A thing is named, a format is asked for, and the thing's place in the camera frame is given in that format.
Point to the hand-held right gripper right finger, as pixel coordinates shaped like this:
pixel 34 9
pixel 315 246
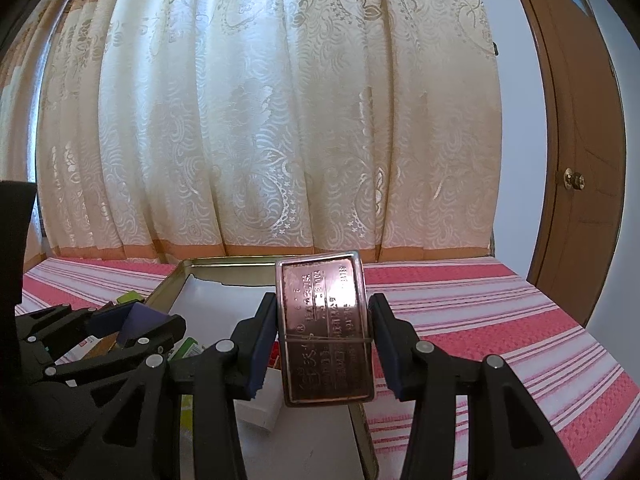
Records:
pixel 387 360

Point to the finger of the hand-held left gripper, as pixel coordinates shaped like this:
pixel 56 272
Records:
pixel 75 322
pixel 150 332

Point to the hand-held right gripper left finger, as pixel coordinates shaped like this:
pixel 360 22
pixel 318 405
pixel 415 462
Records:
pixel 262 360

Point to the purple block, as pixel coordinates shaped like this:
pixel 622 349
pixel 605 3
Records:
pixel 145 317

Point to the green toy block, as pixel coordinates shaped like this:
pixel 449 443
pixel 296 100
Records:
pixel 131 297

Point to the plain white box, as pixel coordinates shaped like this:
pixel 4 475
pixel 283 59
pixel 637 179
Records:
pixel 262 410

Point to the copper metal tin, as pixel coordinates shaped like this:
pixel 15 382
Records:
pixel 325 330

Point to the rectangular metal tin tray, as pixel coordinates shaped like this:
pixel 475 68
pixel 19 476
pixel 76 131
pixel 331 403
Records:
pixel 225 261

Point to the green card pack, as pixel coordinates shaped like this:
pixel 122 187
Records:
pixel 186 435

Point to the white paper liner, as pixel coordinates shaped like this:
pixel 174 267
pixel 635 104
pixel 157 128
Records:
pixel 225 305

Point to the pink striped bed sheet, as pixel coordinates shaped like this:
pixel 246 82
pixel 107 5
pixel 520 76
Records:
pixel 500 320

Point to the cream floral curtain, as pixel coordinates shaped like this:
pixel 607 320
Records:
pixel 275 110

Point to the brass door knob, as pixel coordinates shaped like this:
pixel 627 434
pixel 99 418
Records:
pixel 575 179

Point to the brown wooden door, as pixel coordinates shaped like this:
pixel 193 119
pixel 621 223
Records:
pixel 575 110

